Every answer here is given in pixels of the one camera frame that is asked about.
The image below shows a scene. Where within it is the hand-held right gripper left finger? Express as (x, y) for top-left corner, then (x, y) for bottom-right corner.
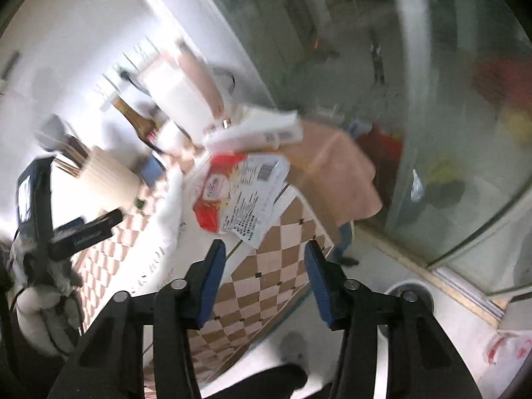
(48, 239), (227, 399)

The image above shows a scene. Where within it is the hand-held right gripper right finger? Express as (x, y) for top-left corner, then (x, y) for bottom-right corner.
(304, 241), (483, 399)

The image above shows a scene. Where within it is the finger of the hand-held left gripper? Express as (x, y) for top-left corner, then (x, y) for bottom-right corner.
(52, 208), (124, 257)

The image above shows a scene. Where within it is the white tissue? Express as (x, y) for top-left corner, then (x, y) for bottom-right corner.
(155, 165), (186, 254)

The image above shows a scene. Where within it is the red snack bag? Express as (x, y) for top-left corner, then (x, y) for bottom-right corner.
(190, 152), (292, 249)

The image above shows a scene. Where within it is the white round trash bin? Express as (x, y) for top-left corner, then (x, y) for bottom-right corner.
(383, 281), (436, 334)

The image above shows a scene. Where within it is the long white box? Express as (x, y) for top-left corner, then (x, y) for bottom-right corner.
(201, 107), (304, 153)

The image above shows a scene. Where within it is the person's left forearm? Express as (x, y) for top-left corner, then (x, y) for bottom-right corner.
(0, 274), (69, 399)

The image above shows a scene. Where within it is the person's left hand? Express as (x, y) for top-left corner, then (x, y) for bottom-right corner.
(9, 236), (83, 357)

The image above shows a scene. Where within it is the cream utensil holder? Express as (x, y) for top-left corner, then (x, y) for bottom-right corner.
(78, 145), (141, 217)

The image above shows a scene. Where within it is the metal table leg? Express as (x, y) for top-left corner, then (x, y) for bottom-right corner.
(332, 221), (360, 267)

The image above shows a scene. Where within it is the checkered tablecloth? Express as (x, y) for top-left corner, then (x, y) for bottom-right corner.
(70, 150), (338, 388)

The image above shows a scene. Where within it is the grey slipper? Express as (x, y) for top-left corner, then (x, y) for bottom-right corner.
(280, 330), (309, 367)

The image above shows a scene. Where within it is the bundle of wooden chopsticks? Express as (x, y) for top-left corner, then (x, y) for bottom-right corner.
(52, 133), (92, 177)

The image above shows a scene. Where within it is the dark blue phone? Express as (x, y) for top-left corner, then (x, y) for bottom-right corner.
(140, 156), (166, 189)

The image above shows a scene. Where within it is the grey spatula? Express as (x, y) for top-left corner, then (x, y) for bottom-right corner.
(35, 114), (74, 151)

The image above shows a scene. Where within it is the dark sauce bottle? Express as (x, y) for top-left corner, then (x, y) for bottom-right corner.
(111, 95), (168, 151)

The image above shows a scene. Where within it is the white bowl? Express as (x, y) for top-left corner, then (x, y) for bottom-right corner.
(159, 120), (197, 155)

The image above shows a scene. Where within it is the pink cloth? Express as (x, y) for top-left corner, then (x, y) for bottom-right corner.
(285, 117), (384, 226)

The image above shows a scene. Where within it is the red bag behind glass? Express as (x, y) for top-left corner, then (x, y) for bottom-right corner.
(356, 127), (405, 210)

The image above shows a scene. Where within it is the white and pink kettle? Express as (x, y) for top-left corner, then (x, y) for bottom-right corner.
(138, 47), (237, 134)

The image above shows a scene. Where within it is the white plastic bag red print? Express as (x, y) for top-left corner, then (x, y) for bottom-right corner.
(483, 330), (532, 367)

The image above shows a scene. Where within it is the glass sliding door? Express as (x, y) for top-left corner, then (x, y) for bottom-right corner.
(183, 0), (532, 300)

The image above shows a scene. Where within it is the wall knife rack with knife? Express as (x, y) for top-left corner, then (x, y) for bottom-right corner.
(0, 49), (22, 86)

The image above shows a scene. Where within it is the black plug with cable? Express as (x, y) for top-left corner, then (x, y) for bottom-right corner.
(117, 67), (148, 94)

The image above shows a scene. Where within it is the white triple wall outlet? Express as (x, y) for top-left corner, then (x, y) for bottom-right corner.
(99, 35), (165, 113)

